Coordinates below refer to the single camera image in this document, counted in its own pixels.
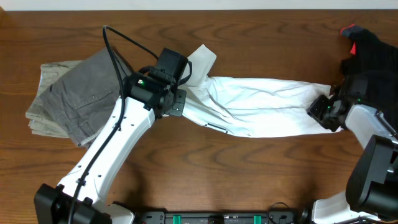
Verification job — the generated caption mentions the white printed t-shirt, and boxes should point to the white printed t-shirt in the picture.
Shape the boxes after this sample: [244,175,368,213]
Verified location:
[180,45,331,138]

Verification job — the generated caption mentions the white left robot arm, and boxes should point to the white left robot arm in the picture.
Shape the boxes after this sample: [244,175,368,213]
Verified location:
[34,73,190,223]

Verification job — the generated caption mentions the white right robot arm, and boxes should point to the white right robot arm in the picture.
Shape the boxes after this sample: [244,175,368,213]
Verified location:
[307,73,397,223]

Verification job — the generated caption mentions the black garment with red trim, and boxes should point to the black garment with red trim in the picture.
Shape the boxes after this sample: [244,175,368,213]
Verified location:
[340,24,397,129]

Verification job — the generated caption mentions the folded grey shorts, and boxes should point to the folded grey shorts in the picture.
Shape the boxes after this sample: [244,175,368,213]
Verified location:
[39,49,120,148]

